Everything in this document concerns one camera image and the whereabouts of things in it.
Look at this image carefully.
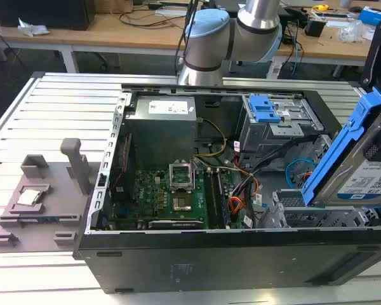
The hard disk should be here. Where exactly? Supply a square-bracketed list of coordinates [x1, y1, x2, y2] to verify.
[300, 85, 381, 209]

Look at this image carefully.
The metal disk bay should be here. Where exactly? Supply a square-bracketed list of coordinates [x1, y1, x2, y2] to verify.
[271, 188, 381, 230]

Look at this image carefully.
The clear plastic bag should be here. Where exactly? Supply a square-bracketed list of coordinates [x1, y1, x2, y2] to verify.
[338, 19, 365, 43]

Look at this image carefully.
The blue cardboard box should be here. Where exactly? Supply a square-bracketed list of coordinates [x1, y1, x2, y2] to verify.
[358, 7, 381, 27]

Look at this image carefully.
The small black motor block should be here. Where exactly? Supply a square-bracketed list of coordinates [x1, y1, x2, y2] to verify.
[304, 15, 328, 37]

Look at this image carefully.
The blue plastic latch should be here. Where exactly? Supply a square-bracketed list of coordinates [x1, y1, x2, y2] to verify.
[250, 94, 283, 123]

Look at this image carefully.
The metal drive cage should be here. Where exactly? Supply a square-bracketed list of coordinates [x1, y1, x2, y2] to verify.
[240, 93, 325, 154]

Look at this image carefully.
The RAM stick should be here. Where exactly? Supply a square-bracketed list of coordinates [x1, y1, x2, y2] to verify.
[209, 173, 232, 228]

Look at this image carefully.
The grey power supply unit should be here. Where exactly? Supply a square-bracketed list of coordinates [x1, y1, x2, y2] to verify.
[123, 95, 198, 161]

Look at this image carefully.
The metal socket cover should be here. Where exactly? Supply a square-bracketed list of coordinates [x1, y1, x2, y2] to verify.
[168, 163, 195, 192]

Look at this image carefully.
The CPU socket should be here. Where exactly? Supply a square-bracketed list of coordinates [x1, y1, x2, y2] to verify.
[171, 194, 194, 213]

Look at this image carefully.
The black open PC case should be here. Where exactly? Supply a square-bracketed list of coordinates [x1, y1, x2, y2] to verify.
[72, 83, 381, 295]

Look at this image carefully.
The black graphics card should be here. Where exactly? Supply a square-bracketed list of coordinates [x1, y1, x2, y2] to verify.
[147, 218, 206, 230]

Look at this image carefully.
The green motherboard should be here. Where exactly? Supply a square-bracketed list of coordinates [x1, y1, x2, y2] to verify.
[109, 161, 242, 230]

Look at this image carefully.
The black computer box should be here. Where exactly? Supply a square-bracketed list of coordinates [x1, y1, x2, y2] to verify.
[0, 0, 97, 32]

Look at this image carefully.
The crumpled clear plastic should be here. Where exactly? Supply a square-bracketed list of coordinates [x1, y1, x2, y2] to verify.
[17, 17, 51, 36]

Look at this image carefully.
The grey parts rack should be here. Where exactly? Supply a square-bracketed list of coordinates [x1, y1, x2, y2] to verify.
[0, 137, 103, 254]

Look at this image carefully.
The silver CPU chip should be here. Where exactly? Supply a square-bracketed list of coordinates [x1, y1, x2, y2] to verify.
[17, 189, 44, 207]

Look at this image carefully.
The wooden desk with white frame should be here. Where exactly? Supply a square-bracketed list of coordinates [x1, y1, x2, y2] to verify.
[0, 0, 193, 74]
[271, 6, 381, 79]

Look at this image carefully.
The blue disk wire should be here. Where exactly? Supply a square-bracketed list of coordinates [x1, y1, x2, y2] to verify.
[284, 156, 316, 192]

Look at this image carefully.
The black sleeved wire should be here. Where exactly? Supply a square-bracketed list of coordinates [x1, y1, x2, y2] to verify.
[231, 139, 305, 194]

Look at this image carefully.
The yellow black wire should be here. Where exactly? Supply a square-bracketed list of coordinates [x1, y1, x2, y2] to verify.
[193, 118, 227, 158]

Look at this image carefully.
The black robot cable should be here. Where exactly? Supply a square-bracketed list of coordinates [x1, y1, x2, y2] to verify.
[173, 0, 204, 74]

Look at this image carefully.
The orange red wire bundle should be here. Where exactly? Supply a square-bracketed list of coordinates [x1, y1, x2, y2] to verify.
[229, 176, 262, 220]

